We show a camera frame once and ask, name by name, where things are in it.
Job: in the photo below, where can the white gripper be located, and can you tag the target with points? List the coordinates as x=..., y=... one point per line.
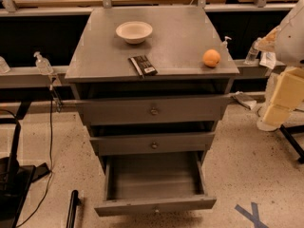
x=291, y=46

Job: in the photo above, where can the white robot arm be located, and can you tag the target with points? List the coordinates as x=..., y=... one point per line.
x=286, y=41

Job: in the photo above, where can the grey middle drawer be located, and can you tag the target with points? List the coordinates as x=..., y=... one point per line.
x=152, y=143

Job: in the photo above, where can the grey top drawer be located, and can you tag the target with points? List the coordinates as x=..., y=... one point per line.
x=152, y=110

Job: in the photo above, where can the grey drawer cabinet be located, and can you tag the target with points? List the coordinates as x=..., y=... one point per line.
x=100, y=67

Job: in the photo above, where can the grey open bottom drawer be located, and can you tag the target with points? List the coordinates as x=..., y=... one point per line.
x=153, y=183

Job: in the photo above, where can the black stand leg right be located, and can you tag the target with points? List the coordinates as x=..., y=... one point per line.
x=288, y=133

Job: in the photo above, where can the grey packet on ledge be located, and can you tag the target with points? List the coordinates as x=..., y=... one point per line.
x=245, y=100

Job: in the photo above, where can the white wipes packet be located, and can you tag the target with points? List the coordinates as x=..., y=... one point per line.
x=268, y=59

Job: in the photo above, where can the clear plastic water bottle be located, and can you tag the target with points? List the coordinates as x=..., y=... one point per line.
x=252, y=53

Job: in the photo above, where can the small pump bottle behind cabinet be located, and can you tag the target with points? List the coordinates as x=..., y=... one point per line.
x=226, y=41

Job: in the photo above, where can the orange fruit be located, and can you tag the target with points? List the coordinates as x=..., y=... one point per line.
x=211, y=58

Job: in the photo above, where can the blue tape cross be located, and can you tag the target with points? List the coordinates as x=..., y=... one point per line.
x=252, y=216

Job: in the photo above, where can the white ceramic bowl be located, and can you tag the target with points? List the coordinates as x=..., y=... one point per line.
x=134, y=32

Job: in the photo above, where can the black tube on floor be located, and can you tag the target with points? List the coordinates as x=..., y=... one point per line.
x=74, y=202

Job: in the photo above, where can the clear sanitizer pump bottle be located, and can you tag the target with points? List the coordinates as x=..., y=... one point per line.
x=43, y=64

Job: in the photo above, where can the black stand base left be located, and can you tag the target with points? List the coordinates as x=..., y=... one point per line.
x=15, y=180

